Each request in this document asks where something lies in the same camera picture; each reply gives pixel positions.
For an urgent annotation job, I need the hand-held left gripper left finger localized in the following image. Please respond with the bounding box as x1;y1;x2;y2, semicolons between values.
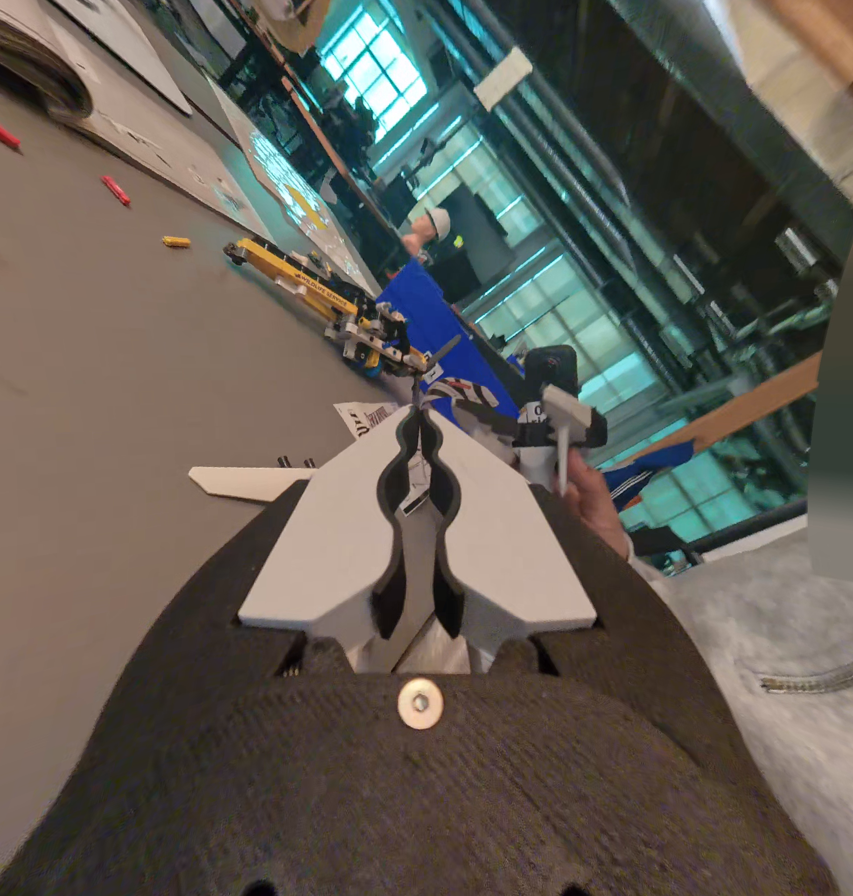
238;406;422;669

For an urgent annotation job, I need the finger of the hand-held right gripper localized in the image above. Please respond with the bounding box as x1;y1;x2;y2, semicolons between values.
540;383;594;496
461;405;522;461

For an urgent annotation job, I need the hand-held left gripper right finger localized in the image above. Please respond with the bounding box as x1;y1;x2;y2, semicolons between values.
421;410;600;672

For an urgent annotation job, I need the long white lego panel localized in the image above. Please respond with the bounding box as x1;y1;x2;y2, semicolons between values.
189;455;317;506

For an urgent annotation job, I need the yellow lego helicopter model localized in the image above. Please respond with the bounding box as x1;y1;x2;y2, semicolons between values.
224;237;464;408

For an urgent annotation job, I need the person's right hand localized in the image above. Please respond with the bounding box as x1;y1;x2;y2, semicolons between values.
565;451;632;559

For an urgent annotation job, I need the blue plastic bin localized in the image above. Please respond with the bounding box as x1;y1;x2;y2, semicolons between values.
376;258;529;424

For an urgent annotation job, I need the zebra sticker sheet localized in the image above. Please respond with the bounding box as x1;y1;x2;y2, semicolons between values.
333;401;399;441

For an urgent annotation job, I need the wooden table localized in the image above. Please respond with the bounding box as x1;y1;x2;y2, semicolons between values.
629;350;819;463

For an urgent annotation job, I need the person's grey sweatshirt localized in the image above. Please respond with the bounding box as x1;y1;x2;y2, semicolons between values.
629;518;853;896

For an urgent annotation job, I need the paper sheet with yellow patch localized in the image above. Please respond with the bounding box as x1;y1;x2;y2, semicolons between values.
206;77;384;295

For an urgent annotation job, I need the ceiling light panel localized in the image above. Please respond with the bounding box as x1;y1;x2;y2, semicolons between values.
473;48;532;109

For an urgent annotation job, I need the open instruction booklet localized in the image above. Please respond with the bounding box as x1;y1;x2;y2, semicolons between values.
0;0;273;242

